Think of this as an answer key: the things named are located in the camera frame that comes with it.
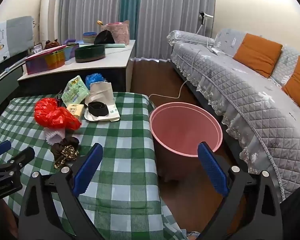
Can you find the mint green rolled mat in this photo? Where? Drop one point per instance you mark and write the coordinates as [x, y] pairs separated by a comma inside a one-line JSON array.
[[115, 45]]

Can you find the green checked tablecloth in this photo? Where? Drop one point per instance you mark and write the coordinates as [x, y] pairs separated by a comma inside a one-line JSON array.
[[127, 142]]

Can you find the gold patterned wrapper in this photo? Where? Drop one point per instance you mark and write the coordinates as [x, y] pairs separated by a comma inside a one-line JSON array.
[[67, 156]]

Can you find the blue plastic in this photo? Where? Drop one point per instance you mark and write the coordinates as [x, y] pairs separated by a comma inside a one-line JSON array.
[[93, 78]]

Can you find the person's leg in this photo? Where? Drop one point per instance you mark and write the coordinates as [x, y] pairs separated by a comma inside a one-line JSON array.
[[297, 215]]

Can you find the grey printed dust cover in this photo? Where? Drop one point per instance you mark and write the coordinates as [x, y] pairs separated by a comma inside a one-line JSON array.
[[12, 37]]

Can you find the pink framed board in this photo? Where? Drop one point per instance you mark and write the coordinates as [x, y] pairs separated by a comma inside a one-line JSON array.
[[42, 51]]

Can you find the stack of coloured bowls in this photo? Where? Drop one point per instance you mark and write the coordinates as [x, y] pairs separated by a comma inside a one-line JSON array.
[[90, 37]]

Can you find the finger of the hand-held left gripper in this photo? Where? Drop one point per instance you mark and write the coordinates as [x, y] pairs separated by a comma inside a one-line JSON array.
[[17, 160], [1, 147]]

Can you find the teal curtain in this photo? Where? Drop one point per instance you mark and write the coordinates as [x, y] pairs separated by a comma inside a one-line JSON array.
[[128, 5]]

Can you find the floor standing air conditioner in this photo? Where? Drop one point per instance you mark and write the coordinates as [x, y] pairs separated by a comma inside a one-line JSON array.
[[51, 12]]

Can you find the orange cushion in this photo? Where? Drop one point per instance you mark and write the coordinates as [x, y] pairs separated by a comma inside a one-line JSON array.
[[257, 53], [298, 85]]

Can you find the pink plastic bucket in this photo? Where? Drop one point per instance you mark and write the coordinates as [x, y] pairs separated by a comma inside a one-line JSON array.
[[185, 130]]

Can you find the white top coffee table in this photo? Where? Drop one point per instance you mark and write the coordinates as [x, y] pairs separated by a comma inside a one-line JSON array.
[[102, 60]]

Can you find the translucent white bottle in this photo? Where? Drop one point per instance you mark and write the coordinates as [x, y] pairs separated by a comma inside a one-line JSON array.
[[70, 62]]

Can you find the grey curtain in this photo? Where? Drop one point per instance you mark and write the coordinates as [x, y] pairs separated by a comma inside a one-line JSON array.
[[170, 17], [90, 5]]

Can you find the dark green cabinet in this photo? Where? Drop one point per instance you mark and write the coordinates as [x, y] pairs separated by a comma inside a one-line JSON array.
[[5, 87]]

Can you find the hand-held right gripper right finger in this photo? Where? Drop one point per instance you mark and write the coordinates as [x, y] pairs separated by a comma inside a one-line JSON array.
[[211, 170]]

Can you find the white foam net sleeve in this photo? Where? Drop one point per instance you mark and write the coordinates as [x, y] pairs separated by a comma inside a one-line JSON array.
[[53, 136]]

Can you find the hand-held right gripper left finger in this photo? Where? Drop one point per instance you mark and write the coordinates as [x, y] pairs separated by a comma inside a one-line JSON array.
[[88, 167]]

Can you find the black elastic band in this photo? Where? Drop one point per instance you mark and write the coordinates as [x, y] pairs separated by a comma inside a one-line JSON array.
[[92, 110]]

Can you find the purple plastic cup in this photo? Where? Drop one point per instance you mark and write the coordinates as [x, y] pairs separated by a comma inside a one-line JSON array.
[[71, 51]]

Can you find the multicoloured storage box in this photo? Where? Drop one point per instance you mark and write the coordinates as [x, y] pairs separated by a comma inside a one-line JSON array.
[[45, 63]]

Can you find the yellow toy flower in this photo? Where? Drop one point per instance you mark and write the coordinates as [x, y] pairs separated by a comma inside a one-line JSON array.
[[99, 22]]

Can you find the red plastic bag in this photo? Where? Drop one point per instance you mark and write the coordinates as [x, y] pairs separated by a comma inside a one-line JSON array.
[[52, 115]]

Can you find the dark green round container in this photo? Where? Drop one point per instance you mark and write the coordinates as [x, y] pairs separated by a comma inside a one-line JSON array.
[[90, 52]]

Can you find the white paper bag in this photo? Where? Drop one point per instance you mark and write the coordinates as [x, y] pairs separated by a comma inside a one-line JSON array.
[[102, 92]]

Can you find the white charger block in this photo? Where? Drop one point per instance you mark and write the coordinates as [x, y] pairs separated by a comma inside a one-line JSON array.
[[214, 51]]

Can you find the brown figurine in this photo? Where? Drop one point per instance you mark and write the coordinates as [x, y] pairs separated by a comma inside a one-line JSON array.
[[51, 44]]

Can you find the white clip phone holder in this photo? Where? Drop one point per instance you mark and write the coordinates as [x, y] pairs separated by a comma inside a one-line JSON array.
[[202, 15]]

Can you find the cream packet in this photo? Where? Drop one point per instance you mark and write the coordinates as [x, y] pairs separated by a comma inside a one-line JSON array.
[[75, 110]]

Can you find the brown gold wrapper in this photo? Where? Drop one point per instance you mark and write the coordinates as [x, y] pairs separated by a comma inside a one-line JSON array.
[[62, 145]]

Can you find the green tissue packet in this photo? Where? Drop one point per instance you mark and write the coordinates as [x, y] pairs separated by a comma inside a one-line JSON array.
[[75, 90]]

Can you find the sofa with grey quilted cover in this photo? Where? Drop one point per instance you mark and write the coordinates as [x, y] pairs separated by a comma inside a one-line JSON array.
[[240, 92]]

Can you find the small dark photo frame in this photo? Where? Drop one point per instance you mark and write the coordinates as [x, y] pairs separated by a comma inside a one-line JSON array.
[[38, 48]]

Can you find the black hat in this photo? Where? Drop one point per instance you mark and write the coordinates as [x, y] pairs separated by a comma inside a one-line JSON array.
[[103, 38]]

